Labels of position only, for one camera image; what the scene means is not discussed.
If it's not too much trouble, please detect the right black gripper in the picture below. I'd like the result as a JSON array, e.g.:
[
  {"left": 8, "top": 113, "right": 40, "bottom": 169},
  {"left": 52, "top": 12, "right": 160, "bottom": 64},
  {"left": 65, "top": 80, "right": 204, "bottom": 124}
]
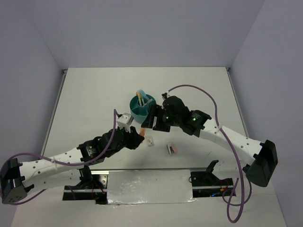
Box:
[{"left": 141, "top": 103, "right": 181, "bottom": 132}]

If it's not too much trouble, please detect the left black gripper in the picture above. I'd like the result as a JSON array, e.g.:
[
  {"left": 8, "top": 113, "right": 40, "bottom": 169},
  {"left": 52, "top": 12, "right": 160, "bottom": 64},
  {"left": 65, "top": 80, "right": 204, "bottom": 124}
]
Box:
[{"left": 105, "top": 125, "right": 144, "bottom": 157}]

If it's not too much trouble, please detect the orange transparent cap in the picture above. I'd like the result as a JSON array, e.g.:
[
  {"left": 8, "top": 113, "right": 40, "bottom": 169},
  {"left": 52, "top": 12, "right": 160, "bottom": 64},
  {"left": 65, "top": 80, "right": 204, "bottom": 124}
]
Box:
[{"left": 140, "top": 128, "right": 146, "bottom": 136}]

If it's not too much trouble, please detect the white staples box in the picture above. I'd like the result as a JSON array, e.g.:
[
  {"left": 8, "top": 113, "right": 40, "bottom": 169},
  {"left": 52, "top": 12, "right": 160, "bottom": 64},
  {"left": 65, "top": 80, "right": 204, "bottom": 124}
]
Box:
[{"left": 145, "top": 135, "right": 154, "bottom": 147}]

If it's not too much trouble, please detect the pink white stapler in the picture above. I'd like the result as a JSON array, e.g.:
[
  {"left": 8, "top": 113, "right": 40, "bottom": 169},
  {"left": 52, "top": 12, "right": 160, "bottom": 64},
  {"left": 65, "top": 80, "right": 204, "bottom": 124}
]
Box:
[{"left": 167, "top": 142, "right": 178, "bottom": 156}]

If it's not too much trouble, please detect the green white pen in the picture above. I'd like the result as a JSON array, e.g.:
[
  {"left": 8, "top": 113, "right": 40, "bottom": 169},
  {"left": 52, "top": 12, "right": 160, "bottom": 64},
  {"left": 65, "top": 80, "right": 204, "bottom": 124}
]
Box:
[{"left": 141, "top": 95, "right": 145, "bottom": 106}]

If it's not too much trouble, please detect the yellow pen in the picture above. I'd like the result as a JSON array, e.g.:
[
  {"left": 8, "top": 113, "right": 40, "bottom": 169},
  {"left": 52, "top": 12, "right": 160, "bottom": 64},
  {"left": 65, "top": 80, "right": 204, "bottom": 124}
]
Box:
[{"left": 138, "top": 90, "right": 142, "bottom": 107}]

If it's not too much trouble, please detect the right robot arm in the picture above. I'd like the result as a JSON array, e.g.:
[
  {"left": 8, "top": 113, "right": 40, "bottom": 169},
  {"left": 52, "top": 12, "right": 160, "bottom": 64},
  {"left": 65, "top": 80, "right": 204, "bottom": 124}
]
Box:
[{"left": 141, "top": 96, "right": 278, "bottom": 187}]

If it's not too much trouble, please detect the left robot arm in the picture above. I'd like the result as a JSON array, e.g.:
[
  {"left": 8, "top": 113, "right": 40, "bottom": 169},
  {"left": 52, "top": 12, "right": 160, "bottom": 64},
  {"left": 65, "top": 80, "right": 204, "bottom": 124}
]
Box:
[{"left": 0, "top": 126, "right": 144, "bottom": 205}]

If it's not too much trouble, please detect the teal round organizer container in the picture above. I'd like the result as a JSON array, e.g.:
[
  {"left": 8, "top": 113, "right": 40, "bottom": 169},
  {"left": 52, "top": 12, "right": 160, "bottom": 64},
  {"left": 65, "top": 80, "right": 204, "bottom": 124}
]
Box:
[{"left": 129, "top": 95, "right": 156, "bottom": 124}]

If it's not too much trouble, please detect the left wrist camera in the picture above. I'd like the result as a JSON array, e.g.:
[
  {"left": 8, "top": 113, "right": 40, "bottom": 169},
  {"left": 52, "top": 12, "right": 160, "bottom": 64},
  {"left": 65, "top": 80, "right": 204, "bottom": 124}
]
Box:
[{"left": 117, "top": 113, "right": 134, "bottom": 133}]

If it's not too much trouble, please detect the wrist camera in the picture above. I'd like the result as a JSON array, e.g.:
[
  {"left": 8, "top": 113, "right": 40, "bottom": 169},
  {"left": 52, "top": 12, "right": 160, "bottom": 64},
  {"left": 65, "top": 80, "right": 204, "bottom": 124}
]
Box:
[
  {"left": 117, "top": 113, "right": 134, "bottom": 133},
  {"left": 161, "top": 92, "right": 170, "bottom": 100}
]

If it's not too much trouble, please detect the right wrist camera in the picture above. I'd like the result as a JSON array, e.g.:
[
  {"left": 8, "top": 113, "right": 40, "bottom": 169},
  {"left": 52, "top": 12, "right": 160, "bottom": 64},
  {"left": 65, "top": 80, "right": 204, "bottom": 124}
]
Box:
[{"left": 161, "top": 92, "right": 170, "bottom": 100}]

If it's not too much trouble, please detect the foil covered base plate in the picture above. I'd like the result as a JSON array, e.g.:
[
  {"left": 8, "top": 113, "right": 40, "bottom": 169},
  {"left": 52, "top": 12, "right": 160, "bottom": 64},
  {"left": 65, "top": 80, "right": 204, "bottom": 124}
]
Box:
[{"left": 107, "top": 170, "right": 194, "bottom": 205}]

